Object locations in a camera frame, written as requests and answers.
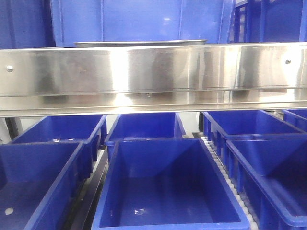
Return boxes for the silver metal tray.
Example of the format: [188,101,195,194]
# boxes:
[75,39,207,48]

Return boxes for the lower rear blue bin centre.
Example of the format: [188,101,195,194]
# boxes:
[104,112,186,154]

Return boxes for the lower rear blue bin left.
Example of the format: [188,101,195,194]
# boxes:
[10,115,107,178]

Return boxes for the lower rear blue bin right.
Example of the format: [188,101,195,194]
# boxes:
[203,110,307,155]

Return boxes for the large blue bin centre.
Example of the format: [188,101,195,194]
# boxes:
[50,0,235,47]

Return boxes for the large blue bin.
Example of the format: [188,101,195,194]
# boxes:
[0,0,55,49]
[50,0,235,47]

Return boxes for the lower white roller track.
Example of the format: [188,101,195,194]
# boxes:
[201,136,259,230]

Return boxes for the large blue bin left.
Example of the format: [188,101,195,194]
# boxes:
[0,0,55,49]

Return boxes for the steel front rail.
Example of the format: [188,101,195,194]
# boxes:
[0,42,307,117]

